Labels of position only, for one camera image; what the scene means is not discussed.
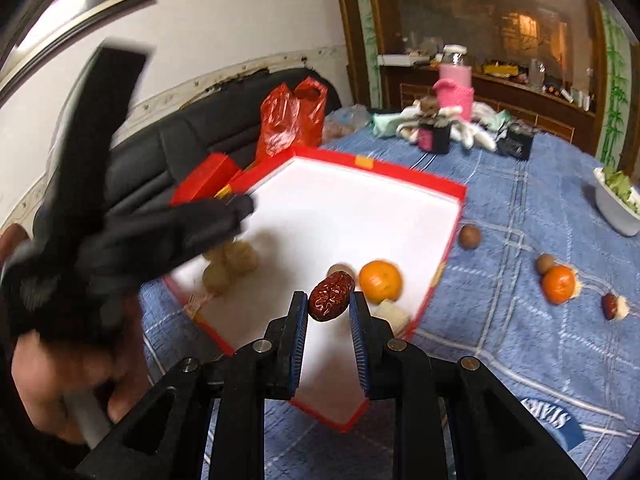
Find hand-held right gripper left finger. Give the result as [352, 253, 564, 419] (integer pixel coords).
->
[75, 290, 309, 480]

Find pink bottle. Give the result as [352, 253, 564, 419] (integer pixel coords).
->
[432, 44, 475, 122]

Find green leafy vegetables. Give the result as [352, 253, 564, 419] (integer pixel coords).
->
[602, 168, 640, 212]

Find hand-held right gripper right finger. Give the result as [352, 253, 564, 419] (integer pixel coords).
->
[348, 290, 587, 480]

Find white flat box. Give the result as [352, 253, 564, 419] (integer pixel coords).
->
[379, 52, 432, 67]

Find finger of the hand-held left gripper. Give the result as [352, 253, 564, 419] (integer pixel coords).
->
[95, 193, 257, 292]
[35, 42, 152, 242]

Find bamboo print panel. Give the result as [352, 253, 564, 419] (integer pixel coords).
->
[599, 7, 632, 172]

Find clear plastic bag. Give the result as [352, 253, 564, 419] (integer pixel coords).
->
[322, 104, 375, 144]

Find large red gift box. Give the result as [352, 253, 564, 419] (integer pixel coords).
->
[162, 145, 469, 434]

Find white bowl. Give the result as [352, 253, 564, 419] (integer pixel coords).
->
[593, 166, 640, 238]

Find blue plaid tablecloth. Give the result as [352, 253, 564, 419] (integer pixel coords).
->
[137, 130, 640, 480]

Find small red box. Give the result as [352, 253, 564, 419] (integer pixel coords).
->
[170, 153, 241, 206]

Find framed wall picture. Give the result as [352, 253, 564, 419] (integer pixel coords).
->
[0, 0, 156, 107]

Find red plastic bag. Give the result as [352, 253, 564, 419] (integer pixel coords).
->
[255, 77, 329, 164]

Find wooden glass cabinet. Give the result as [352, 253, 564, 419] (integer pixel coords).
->
[331, 0, 622, 172]

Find white cloth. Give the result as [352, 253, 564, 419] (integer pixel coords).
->
[447, 102, 511, 152]

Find person's left hand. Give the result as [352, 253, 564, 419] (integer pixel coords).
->
[11, 304, 152, 445]

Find dark jar with cork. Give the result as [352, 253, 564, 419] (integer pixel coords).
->
[414, 96, 454, 155]

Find mint green cloth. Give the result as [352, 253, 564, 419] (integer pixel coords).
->
[370, 107, 419, 140]

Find orange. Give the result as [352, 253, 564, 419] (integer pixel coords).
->
[540, 264, 577, 305]
[358, 258, 404, 304]

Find yellow box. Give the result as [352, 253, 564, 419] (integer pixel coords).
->
[481, 59, 522, 79]

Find black sofa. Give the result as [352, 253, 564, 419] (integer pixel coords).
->
[107, 66, 344, 222]

